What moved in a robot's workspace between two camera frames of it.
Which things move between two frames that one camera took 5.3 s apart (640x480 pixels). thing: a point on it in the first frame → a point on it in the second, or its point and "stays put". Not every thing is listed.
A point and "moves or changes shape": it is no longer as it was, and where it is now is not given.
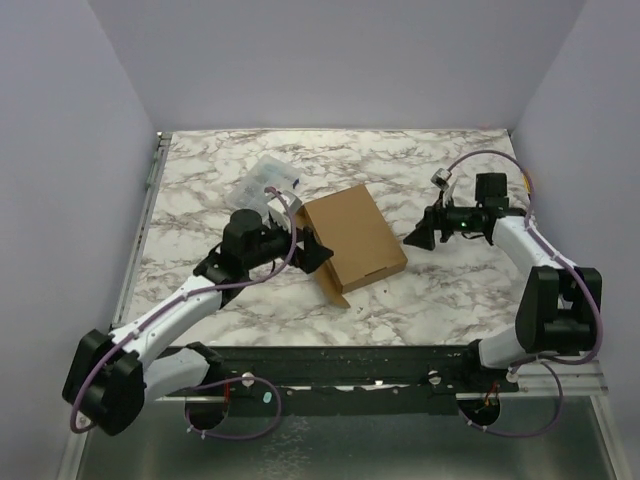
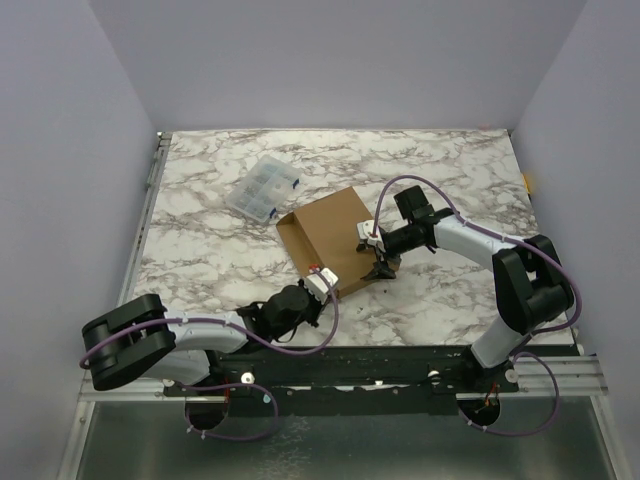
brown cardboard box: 363,246 moves or changes shape
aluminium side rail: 162,149 stays put
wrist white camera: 440,178 → 365,230
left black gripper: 313,251 → 318,304
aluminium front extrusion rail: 577,380 stays put
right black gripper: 433,223 → 379,251
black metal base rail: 347,380 stays put
